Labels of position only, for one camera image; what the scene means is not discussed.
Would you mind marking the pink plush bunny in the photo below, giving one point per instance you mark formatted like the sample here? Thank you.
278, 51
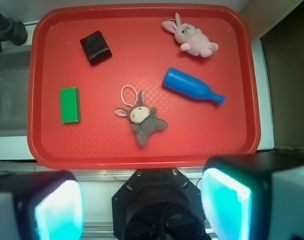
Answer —
191, 39

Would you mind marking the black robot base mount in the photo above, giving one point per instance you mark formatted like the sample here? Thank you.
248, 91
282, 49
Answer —
158, 204

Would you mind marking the black folded wallet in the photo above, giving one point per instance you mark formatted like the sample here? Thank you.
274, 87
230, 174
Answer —
96, 48

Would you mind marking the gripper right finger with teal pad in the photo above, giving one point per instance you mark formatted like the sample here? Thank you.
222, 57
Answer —
257, 196

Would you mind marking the red plastic tray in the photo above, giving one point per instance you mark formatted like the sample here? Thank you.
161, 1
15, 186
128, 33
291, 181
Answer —
139, 86

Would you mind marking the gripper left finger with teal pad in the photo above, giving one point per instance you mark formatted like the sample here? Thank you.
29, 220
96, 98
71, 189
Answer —
41, 206

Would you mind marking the blue plastic bottle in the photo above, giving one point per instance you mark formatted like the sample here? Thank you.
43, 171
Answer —
190, 86

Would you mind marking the green rectangular block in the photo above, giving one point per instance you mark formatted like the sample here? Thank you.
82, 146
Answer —
70, 105

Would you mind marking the grey plush donkey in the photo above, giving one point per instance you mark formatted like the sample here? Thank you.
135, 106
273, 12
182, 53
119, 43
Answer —
143, 120

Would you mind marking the steel sink basin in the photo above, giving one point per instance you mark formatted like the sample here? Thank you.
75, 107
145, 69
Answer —
14, 88

